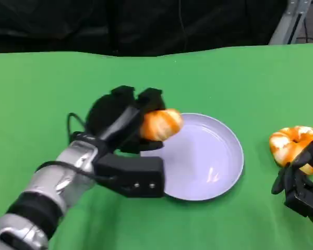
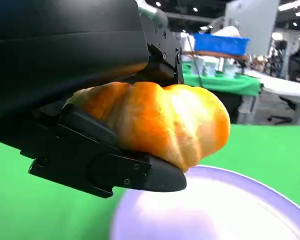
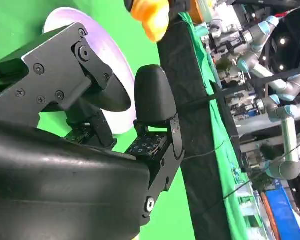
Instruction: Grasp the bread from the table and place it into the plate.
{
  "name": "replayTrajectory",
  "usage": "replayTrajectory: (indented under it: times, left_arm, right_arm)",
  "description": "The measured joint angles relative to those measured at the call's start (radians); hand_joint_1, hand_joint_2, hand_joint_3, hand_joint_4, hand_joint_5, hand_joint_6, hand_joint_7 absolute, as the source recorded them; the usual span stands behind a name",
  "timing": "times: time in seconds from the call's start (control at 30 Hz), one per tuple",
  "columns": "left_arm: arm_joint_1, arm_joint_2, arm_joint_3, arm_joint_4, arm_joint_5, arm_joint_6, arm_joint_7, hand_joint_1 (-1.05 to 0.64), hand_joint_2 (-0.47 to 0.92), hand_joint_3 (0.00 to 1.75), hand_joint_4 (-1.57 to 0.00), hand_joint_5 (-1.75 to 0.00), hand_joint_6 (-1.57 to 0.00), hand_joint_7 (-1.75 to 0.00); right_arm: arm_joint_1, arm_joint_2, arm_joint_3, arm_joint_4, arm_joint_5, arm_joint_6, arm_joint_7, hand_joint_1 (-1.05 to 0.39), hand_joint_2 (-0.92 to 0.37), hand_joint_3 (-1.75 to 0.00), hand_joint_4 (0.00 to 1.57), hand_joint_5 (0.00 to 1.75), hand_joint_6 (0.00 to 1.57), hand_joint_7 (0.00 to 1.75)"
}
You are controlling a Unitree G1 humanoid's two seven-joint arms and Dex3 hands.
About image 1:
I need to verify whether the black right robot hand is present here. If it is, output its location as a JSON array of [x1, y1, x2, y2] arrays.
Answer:
[[271, 140, 313, 230]]

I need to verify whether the black backdrop curtain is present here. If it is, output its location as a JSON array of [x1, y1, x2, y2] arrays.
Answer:
[[0, 0, 287, 57]]

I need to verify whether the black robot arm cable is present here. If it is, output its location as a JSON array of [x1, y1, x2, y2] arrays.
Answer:
[[35, 160, 118, 182], [66, 112, 88, 139]]

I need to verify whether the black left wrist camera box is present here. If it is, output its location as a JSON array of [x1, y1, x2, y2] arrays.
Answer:
[[93, 153, 164, 198]]

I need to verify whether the orange and white bread roll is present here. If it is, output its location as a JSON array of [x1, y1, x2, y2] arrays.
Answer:
[[140, 108, 184, 141], [269, 126, 313, 175]]

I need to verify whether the grey metal frame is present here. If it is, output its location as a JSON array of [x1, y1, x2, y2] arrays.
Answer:
[[268, 0, 310, 45]]

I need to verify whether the thin black floor cable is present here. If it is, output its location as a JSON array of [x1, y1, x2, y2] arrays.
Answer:
[[296, 14, 313, 44]]

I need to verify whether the lilac plate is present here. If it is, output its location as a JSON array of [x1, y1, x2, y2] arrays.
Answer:
[[140, 112, 245, 202]]

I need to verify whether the green table cloth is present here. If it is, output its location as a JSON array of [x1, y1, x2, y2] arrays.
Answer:
[[0, 43, 313, 250]]

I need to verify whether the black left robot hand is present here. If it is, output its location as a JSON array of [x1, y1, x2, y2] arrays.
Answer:
[[86, 85, 166, 154]]

